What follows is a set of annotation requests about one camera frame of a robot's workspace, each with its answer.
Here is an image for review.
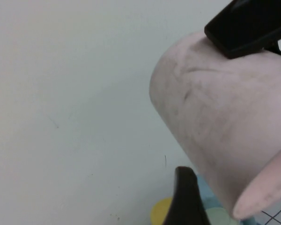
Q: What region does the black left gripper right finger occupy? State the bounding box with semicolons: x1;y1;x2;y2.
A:
204;0;281;60

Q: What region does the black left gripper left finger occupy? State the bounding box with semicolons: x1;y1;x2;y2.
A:
163;166;210;225

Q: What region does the pale pink plastic cup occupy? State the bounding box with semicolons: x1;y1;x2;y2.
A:
149;30;281;221

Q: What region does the light blue plastic cup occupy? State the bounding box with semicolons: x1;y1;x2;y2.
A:
196;174;228;211

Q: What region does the yellow plastic cup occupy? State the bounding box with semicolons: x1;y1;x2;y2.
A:
150;197;174;225

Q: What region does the pale green plastic cup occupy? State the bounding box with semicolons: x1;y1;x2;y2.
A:
206;207;234;225

